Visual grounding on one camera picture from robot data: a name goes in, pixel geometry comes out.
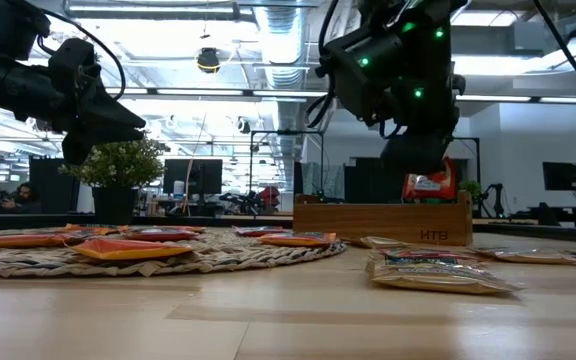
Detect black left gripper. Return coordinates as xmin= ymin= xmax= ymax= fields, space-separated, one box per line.
xmin=47 ymin=83 xmax=147 ymax=166

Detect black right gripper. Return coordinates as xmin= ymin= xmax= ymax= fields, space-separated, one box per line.
xmin=380 ymin=74 xmax=467 ymax=176

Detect wooden tea box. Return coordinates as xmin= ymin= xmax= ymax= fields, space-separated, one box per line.
xmin=292 ymin=189 xmax=474 ymax=247

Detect gold vanilla tea packet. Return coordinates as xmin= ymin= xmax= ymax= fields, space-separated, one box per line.
xmin=356 ymin=235 xmax=410 ymax=250
xmin=365 ymin=252 xmax=522 ymax=295
xmin=471 ymin=246 xmax=576 ymax=266

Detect green artificial plant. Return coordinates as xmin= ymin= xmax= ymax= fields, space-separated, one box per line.
xmin=57 ymin=135 xmax=169 ymax=190

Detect black divider screens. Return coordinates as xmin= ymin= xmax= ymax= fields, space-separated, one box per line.
xmin=343 ymin=156 xmax=405 ymax=204

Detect small green plant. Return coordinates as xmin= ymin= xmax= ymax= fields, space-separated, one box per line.
xmin=459 ymin=179 xmax=484 ymax=204

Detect black partition panel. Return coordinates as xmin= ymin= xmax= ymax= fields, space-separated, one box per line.
xmin=28 ymin=157 xmax=80 ymax=215

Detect black plant pot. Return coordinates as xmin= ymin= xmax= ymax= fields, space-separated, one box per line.
xmin=91 ymin=186 xmax=139 ymax=226

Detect person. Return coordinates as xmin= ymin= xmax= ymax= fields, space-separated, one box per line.
xmin=0 ymin=182 xmax=43 ymax=215

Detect black computer monitor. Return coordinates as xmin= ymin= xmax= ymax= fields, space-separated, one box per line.
xmin=162 ymin=158 xmax=224 ymax=196

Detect black ceiling dome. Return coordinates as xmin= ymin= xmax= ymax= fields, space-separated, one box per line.
xmin=196 ymin=47 xmax=221 ymax=75

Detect red fabric bundle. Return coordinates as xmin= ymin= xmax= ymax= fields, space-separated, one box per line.
xmin=259 ymin=185 xmax=282 ymax=209

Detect small black monitor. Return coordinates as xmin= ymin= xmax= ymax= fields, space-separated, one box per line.
xmin=541 ymin=161 xmax=576 ymax=192

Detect black desk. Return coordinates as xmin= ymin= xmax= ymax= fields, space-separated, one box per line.
xmin=526 ymin=202 xmax=576 ymax=229

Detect woven round placemat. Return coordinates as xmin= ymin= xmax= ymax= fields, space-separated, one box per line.
xmin=0 ymin=224 xmax=348 ymax=279

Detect black metal frame stand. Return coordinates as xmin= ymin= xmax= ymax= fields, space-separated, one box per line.
xmin=451 ymin=136 xmax=482 ymax=199
xmin=248 ymin=129 xmax=326 ymax=217

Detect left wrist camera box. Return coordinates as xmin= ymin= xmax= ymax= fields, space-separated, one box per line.
xmin=48 ymin=37 xmax=98 ymax=90

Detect long ceiling light rail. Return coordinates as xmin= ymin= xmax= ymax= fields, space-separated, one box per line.
xmin=105 ymin=87 xmax=576 ymax=105

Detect straight silver ventilation duct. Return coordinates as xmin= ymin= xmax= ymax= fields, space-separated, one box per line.
xmin=253 ymin=4 xmax=310 ymax=91

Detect right arm long black cable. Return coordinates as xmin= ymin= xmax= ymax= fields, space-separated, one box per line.
xmin=532 ymin=0 xmax=576 ymax=116

